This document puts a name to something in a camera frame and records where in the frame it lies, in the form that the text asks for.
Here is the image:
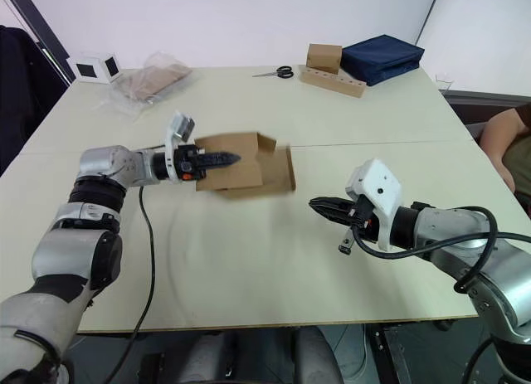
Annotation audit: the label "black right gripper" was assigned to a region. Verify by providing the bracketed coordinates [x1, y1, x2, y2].
[308, 195, 382, 255]

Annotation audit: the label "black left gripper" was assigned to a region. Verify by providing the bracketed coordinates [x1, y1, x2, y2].
[170, 144, 243, 184]

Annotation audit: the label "small brown cardboard box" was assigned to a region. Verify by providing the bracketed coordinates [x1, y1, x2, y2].
[192, 130, 297, 200]

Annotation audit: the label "clear bag of flat cardboard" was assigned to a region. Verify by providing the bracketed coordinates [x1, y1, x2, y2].
[94, 51, 194, 120]

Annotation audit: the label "small closed cardboard box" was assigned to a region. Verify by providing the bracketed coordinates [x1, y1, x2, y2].
[306, 43, 343, 75]

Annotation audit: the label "wooden block with holes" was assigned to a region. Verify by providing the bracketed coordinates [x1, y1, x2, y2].
[299, 65, 368, 100]

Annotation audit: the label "grey rounded shape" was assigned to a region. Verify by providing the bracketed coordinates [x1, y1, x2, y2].
[163, 328, 250, 384]
[290, 325, 345, 384]

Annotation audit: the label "navy blue fabric case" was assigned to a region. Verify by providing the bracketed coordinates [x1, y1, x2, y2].
[340, 34, 426, 88]

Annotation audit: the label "white cube with black squares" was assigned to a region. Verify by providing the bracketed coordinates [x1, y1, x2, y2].
[67, 50, 122, 85]

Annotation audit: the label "clear plastic cup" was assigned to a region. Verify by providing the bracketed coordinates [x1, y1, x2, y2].
[434, 71, 456, 94]

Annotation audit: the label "person in olive shirt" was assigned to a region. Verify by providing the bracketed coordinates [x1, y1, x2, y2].
[499, 133, 531, 219]

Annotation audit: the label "dark jacket on chair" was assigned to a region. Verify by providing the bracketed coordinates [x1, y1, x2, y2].
[0, 25, 72, 177]

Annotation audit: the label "black diagonal bar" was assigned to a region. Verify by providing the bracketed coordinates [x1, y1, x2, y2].
[0, 0, 74, 89]

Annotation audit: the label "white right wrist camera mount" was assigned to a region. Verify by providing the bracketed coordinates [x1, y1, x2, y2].
[344, 158, 403, 252]

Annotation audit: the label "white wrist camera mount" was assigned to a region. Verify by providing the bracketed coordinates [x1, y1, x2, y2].
[344, 158, 403, 252]
[163, 112, 197, 182]

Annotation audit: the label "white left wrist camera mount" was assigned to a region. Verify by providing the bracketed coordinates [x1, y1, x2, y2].
[163, 112, 197, 182]

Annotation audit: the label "black-handled scissors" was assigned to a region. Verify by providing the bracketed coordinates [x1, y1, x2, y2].
[251, 65, 295, 80]

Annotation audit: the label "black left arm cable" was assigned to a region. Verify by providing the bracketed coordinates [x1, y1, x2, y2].
[105, 184, 155, 384]

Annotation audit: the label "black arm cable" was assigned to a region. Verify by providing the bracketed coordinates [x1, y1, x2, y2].
[352, 204, 499, 296]
[105, 184, 155, 384]

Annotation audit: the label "black metal frame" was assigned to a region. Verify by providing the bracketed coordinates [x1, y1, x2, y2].
[364, 317, 420, 384]

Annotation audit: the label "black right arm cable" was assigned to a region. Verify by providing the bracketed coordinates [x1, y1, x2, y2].
[352, 204, 499, 296]

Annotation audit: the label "black wall strip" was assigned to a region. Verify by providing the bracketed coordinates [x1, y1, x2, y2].
[414, 0, 442, 46]

